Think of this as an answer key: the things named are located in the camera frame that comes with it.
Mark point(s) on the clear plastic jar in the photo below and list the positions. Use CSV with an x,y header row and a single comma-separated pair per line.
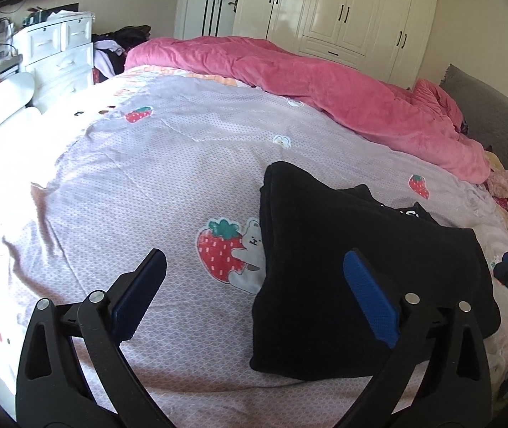
x,y
2,38

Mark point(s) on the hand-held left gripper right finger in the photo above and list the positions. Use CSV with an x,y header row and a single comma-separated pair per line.
x,y
369,298

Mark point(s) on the pile of dark clothes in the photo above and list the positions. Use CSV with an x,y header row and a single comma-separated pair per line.
x,y
111,58

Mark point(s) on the lavender strawberry-print bed sheet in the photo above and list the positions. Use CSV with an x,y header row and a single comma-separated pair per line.
x,y
147,178

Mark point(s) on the white drawer chest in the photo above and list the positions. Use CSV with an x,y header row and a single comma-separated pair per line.
x,y
44,44

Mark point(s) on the black shirt with orange patches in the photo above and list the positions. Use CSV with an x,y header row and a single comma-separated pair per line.
x,y
347,223

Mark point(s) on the white wardrobe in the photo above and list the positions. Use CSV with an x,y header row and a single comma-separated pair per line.
x,y
356,4

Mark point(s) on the pink duvet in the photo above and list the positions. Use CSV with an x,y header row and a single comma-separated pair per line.
x,y
325,80

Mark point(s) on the white papers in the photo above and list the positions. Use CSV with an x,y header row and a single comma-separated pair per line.
x,y
71,14

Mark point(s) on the grey padded headboard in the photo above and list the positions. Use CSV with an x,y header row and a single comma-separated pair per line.
x,y
503,116

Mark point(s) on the white bed footboard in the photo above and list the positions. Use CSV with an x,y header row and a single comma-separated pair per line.
x,y
0,102

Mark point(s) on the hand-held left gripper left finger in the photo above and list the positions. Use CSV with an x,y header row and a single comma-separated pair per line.
x,y
140,287

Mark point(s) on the white door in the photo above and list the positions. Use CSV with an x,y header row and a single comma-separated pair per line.
x,y
189,4

